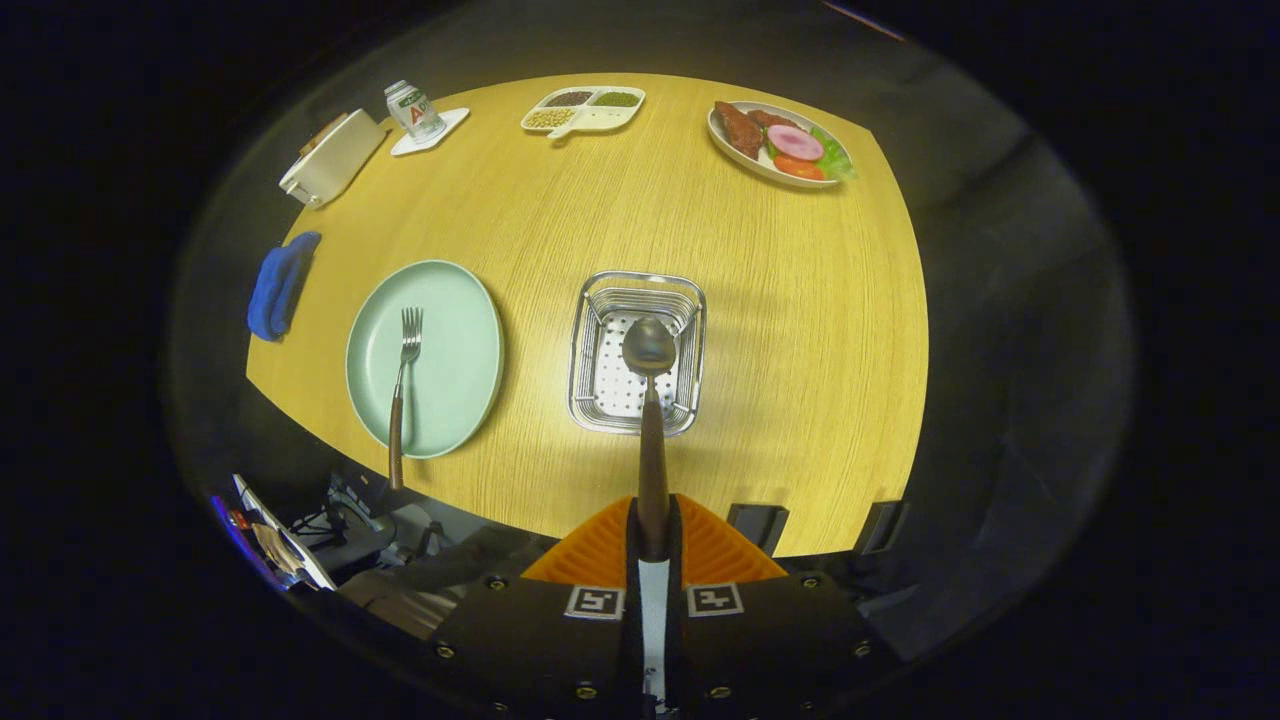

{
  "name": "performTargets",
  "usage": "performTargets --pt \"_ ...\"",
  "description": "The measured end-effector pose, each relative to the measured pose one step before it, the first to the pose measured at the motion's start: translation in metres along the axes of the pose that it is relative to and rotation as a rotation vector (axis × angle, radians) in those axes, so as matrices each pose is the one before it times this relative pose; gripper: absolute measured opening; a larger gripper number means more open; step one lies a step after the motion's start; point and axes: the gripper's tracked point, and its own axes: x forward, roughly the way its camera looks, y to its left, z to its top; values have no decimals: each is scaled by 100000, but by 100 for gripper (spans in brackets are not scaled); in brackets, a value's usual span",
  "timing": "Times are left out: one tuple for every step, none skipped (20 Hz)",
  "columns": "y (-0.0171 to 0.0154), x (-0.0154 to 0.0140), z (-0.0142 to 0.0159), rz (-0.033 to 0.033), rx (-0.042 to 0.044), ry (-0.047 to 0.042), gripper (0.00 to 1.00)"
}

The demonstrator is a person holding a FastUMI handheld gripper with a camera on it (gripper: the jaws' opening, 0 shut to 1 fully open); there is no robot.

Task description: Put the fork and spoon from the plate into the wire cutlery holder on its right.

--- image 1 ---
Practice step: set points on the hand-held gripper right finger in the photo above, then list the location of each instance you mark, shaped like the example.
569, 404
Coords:
676, 640

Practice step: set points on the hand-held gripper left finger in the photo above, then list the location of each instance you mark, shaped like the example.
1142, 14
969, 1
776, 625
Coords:
631, 640

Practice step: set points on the person's khaki trouser leg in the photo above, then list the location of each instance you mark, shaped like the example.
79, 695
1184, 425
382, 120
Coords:
460, 570

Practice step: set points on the pale green round plate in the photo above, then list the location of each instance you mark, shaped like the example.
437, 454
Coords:
450, 360

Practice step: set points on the open laptop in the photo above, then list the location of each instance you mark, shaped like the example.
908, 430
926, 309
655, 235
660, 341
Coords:
285, 540

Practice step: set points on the white food plate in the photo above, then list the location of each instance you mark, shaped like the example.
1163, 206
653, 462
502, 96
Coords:
742, 162

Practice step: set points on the red tomato slice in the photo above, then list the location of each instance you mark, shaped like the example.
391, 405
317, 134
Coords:
798, 168

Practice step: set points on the blue folded cloth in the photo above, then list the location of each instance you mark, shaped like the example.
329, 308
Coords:
275, 290

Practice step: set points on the green lettuce leaf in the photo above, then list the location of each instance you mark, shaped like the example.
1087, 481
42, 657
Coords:
838, 158

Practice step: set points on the pink ham slice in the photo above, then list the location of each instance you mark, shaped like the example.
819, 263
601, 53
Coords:
795, 142

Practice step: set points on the large brown meat slice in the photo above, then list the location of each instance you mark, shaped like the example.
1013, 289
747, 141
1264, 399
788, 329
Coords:
738, 130

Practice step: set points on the white divided dish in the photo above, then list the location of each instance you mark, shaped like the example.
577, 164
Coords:
600, 120

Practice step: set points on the pile of yellow soybeans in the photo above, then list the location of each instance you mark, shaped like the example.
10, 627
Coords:
550, 118

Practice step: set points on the small brown meat slice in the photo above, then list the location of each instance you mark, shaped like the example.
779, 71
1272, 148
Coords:
775, 118

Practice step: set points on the pile of green beans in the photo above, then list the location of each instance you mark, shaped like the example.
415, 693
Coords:
617, 99

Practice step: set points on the pile of dark red beans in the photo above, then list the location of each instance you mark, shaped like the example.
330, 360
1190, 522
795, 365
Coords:
568, 99

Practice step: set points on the white square coaster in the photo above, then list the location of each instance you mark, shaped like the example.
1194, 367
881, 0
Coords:
452, 122

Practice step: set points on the white toaster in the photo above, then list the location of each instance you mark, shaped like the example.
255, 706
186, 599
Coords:
335, 165

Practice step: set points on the black backdrop cloth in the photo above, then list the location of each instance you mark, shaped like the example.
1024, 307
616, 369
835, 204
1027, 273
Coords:
950, 130

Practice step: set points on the brown bread slice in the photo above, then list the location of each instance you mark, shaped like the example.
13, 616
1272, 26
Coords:
322, 135

